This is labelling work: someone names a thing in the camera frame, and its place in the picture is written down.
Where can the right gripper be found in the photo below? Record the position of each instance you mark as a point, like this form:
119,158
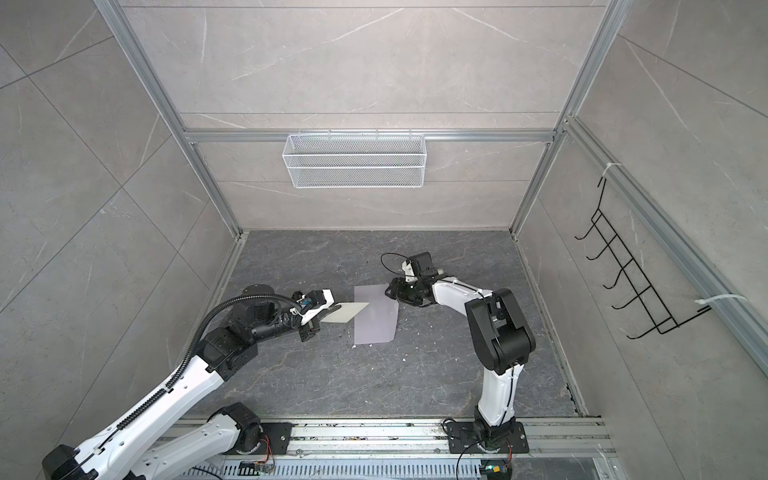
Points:
398,291

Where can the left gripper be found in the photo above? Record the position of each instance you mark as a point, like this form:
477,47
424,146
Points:
309,328

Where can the beige letter paper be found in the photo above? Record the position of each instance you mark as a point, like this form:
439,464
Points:
348,312

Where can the grey purple envelope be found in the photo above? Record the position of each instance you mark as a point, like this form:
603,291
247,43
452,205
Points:
377,322

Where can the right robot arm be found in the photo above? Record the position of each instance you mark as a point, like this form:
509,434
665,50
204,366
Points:
501,336

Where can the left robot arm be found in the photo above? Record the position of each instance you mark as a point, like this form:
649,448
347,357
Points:
226,340

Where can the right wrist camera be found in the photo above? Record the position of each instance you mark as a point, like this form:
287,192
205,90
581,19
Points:
418,267

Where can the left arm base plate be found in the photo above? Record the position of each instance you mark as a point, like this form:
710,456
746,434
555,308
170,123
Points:
278,435

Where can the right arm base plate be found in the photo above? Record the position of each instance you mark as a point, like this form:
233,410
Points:
474,437

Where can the white vented cable duct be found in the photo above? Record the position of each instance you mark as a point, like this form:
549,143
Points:
342,469

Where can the aluminium rail frame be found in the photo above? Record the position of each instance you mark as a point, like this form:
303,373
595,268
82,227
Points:
548,437

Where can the black wire hook rack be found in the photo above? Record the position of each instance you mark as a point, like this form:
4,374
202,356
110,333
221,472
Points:
631,273

